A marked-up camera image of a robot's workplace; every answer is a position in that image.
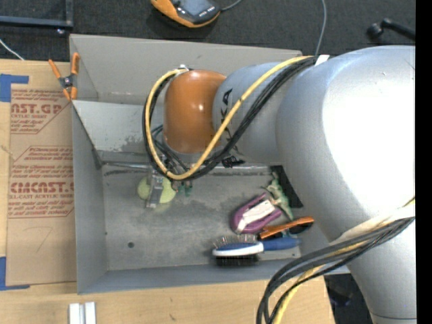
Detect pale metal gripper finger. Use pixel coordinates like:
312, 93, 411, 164
145, 181, 155, 209
153, 178, 165, 207

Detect yellow-green tennis ball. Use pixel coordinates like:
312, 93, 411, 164
137, 175, 177, 205

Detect grey metal bin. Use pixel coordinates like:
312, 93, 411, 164
69, 34, 350, 295

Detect purple and white curved toy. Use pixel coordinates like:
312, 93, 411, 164
230, 192, 283, 234

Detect blue and white brush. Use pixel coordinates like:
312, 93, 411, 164
211, 234, 302, 267

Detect brown cardboard board red print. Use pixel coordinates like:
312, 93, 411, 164
0, 58, 78, 290

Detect green and white toy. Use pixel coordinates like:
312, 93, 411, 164
264, 171, 294, 221

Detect orange sunglasses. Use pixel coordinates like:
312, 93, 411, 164
259, 215, 315, 240

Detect dark green flat block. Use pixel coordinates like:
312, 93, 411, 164
271, 165, 304, 209

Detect black cylinder on white bracket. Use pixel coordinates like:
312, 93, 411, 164
221, 156, 246, 169

